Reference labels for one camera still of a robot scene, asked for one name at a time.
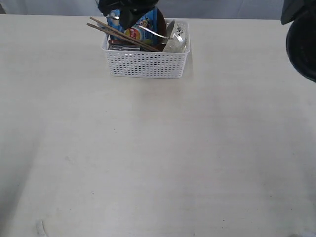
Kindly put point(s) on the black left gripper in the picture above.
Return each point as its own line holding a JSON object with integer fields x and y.
{"x": 130, "y": 10}

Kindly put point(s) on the white perforated plastic basket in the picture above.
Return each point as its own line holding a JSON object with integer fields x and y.
{"x": 141, "y": 64}

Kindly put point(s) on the silver table knife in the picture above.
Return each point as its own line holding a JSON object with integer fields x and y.
{"x": 115, "y": 17}

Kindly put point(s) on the brown round plate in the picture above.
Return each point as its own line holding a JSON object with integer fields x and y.
{"x": 161, "y": 29}

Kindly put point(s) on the blue chips bag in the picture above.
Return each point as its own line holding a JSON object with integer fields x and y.
{"x": 149, "y": 20}

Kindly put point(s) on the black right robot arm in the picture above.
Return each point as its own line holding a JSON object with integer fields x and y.
{"x": 301, "y": 35}

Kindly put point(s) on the clear glass bowl with flowers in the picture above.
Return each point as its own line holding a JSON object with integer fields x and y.
{"x": 177, "y": 34}

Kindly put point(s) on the metal cup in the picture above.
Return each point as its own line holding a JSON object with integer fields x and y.
{"x": 114, "y": 47}

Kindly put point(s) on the brown wooden spoon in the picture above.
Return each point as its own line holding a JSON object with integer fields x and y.
{"x": 113, "y": 41}

